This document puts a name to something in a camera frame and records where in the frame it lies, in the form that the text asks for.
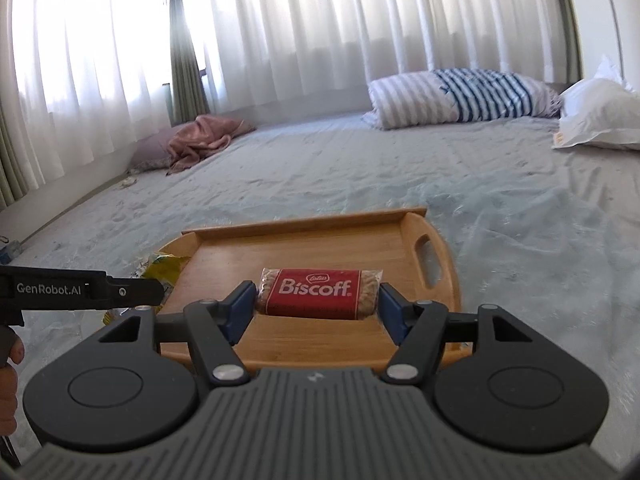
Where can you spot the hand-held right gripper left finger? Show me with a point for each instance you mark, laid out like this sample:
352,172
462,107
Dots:
241,310

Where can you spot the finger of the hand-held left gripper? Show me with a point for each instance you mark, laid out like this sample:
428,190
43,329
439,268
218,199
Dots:
135,291

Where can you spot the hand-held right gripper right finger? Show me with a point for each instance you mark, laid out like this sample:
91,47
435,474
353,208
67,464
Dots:
392,312

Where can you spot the yellow cracker packet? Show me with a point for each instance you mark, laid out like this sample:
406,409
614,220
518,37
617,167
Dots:
162,267

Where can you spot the red biscuit packet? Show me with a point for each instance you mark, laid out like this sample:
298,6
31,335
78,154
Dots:
315,295

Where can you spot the wooden tray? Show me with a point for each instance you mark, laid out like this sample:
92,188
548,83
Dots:
300,252

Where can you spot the person's left hand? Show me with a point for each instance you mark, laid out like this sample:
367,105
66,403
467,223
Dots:
9,395

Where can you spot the small blue object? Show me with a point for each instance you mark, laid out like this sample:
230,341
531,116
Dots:
10,252

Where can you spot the small white object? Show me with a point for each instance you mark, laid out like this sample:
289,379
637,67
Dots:
127,182

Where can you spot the green drape curtain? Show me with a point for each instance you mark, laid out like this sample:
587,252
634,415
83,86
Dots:
567,20
10,170
187,60

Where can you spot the purple pillow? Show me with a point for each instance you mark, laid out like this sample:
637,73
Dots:
150,152

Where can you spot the pink blanket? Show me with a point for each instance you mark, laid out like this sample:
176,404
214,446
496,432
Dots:
205,137

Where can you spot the striped folded duvet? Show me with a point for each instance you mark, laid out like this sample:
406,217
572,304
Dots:
450,97

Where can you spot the white sheer curtain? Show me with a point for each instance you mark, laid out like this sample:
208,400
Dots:
375,25
90,60

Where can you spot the white pillow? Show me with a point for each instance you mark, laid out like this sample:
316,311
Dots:
600,115

